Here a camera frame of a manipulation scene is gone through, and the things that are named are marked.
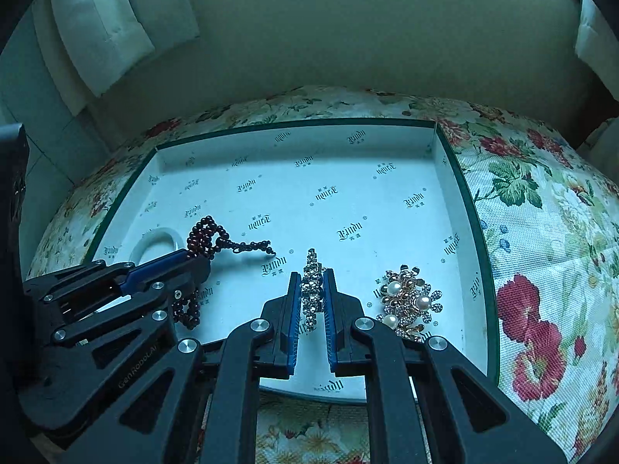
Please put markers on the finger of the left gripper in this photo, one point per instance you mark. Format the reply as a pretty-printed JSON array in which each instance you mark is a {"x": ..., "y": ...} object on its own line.
[
  {"x": 115, "y": 280},
  {"x": 89, "y": 315}
]

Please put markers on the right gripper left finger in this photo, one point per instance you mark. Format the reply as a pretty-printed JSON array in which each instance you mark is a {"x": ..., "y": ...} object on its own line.
[{"x": 229, "y": 372}]

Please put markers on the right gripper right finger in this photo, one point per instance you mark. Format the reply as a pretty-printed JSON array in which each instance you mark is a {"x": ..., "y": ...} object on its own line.
[{"x": 425, "y": 401}]

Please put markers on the floral bedspread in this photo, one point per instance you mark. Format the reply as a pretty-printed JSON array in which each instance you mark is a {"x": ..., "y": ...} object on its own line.
[{"x": 550, "y": 223}]

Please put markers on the right white curtain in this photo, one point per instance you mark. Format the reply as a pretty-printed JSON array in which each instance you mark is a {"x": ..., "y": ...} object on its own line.
[{"x": 597, "y": 46}]

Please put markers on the green white jewelry tray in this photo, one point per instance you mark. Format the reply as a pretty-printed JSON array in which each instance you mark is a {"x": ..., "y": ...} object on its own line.
[{"x": 368, "y": 194}]

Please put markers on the white curtain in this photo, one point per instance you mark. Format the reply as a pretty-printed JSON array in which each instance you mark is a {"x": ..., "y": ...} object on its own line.
[
  {"x": 597, "y": 46},
  {"x": 90, "y": 45}
]

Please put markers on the pearl gold flower brooch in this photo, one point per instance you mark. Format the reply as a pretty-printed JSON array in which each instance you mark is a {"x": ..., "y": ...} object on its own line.
[{"x": 408, "y": 303}]

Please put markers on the silver rhinestone leaf brooch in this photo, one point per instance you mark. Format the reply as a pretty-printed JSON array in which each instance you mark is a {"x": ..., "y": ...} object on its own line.
[{"x": 311, "y": 291}]

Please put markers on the white jade bangle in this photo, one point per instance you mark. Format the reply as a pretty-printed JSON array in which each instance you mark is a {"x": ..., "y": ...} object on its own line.
[{"x": 154, "y": 244}]

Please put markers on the left white curtain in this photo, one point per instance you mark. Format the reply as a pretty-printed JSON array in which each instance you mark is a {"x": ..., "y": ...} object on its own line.
[{"x": 90, "y": 45}]

